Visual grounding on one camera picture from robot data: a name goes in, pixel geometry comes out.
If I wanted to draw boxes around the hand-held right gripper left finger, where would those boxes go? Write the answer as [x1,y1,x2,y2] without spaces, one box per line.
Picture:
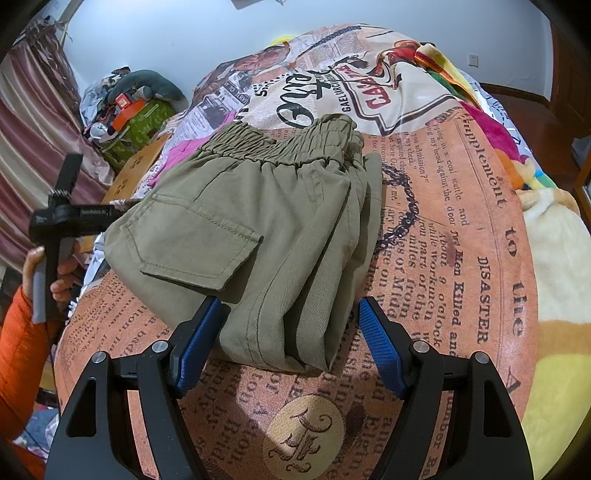
[44,295,232,480]

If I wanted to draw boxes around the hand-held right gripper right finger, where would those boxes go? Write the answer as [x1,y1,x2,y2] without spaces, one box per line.
[358,296,529,480]

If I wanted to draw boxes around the olive green pants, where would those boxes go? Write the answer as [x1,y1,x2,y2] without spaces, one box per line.
[102,114,384,374]

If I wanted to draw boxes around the person's left forearm orange sleeve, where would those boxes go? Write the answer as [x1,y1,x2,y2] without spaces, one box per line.
[0,286,63,444]

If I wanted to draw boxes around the person's left hand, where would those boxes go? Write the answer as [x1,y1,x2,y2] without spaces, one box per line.
[22,247,81,305]

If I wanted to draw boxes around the striped pink curtain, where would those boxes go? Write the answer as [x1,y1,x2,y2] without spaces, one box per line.
[0,23,116,278]

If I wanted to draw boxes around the brown cardboard box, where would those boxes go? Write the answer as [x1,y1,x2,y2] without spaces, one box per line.
[102,134,174,208]

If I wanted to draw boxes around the newspaper print blanket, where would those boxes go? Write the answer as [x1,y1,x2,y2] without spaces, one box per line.
[53,23,541,480]

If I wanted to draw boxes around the silver plastic bag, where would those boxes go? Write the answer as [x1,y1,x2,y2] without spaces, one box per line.
[81,76,121,139]

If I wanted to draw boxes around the orange packet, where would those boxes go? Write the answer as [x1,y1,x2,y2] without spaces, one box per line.
[111,92,144,132]

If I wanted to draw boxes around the green patterned bag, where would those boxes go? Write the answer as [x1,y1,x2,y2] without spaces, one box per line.
[99,99,176,171]

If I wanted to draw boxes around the pink cloth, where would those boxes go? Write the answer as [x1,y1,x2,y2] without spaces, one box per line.
[148,138,208,188]

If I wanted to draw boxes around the dark green plush toy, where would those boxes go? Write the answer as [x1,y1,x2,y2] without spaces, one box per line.
[107,69,189,104]

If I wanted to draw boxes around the blue cloth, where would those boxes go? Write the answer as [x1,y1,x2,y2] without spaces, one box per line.
[23,406,58,457]

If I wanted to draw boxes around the colourful fleece blanket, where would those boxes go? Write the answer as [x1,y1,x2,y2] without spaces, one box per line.
[413,41,591,462]

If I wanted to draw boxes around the brown wooden door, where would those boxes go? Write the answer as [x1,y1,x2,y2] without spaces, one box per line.
[549,18,591,139]

